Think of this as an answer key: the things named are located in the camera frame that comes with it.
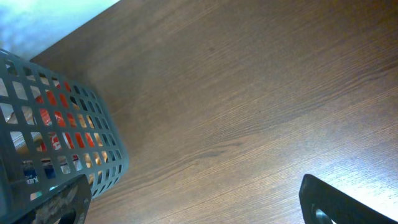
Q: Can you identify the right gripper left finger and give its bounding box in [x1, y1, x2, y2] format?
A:
[14, 175, 91, 224]

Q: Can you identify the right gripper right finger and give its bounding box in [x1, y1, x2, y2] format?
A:
[299, 174, 397, 224]

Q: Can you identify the blue tissue pack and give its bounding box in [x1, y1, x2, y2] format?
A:
[21, 157, 81, 200]

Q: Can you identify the orange pasta packet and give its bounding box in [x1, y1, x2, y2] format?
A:
[6, 81, 103, 156]

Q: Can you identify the grey plastic basket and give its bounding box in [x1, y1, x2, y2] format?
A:
[1, 50, 129, 223]

